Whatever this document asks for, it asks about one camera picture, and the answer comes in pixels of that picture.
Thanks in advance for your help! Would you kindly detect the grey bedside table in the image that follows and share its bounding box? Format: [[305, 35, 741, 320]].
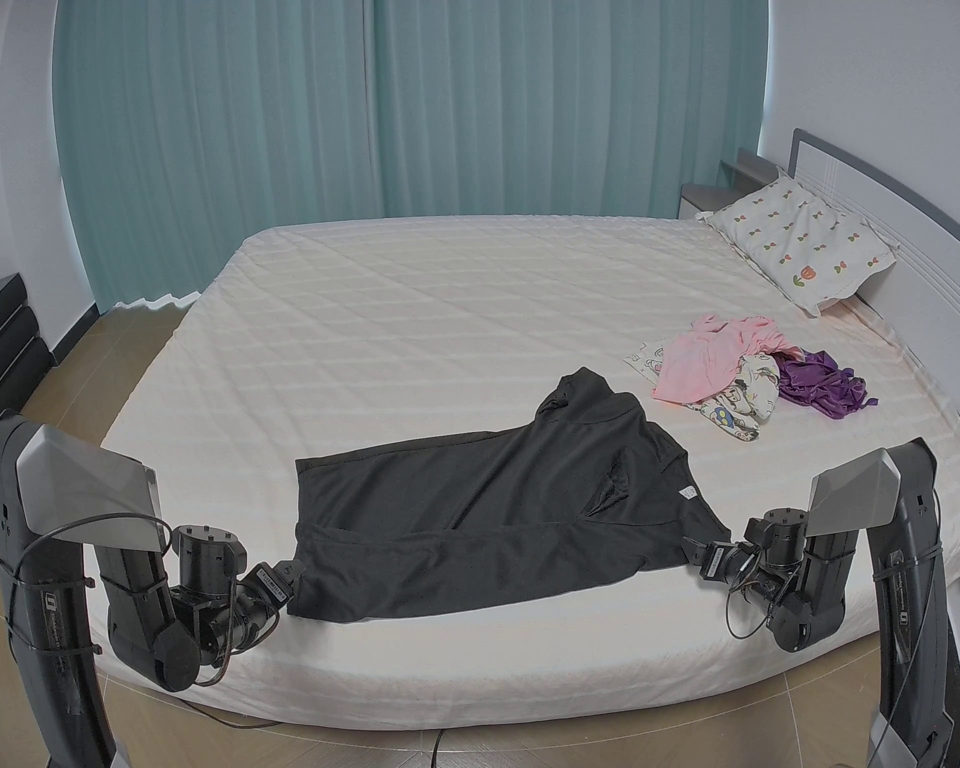
[[680, 147, 782, 221]]

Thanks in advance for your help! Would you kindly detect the bed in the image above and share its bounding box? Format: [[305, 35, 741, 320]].
[[97, 127, 960, 730]]

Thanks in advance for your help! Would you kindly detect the blue-green curtain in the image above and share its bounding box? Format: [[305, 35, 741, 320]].
[[52, 0, 388, 313], [371, 0, 771, 223]]

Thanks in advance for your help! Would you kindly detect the pink garment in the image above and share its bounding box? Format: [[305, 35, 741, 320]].
[[651, 315, 801, 407]]

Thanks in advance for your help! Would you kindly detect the purple garment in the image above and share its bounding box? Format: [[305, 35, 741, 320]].
[[772, 348, 879, 422]]

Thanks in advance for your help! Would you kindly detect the black chest of drawers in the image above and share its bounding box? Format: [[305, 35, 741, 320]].
[[0, 272, 58, 414]]

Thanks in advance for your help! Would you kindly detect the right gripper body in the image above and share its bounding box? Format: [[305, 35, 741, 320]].
[[678, 536, 752, 586]]

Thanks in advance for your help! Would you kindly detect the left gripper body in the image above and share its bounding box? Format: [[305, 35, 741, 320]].
[[241, 558, 308, 624]]

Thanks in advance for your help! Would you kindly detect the white printed pillow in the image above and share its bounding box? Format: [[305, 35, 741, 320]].
[[696, 176, 900, 319]]

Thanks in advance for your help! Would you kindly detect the black T-shirt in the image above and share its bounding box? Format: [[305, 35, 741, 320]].
[[287, 367, 733, 624]]

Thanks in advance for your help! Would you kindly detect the white printed garment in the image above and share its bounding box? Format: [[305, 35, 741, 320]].
[[622, 337, 786, 444]]

